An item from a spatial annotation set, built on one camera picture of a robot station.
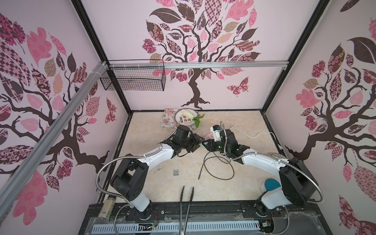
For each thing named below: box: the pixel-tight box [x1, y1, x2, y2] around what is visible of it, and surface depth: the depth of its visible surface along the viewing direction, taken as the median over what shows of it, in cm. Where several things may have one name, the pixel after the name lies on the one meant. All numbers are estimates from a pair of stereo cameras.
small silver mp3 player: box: [173, 169, 179, 177], surface depth 89 cm
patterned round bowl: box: [270, 152, 288, 160], surface depth 91 cm
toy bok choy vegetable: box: [180, 109, 206, 128], surface depth 116 cm
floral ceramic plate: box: [174, 107, 199, 126], surface depth 116 cm
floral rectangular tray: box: [159, 108, 197, 131], surface depth 116 cm
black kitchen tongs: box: [179, 186, 195, 235], surface depth 72 cm
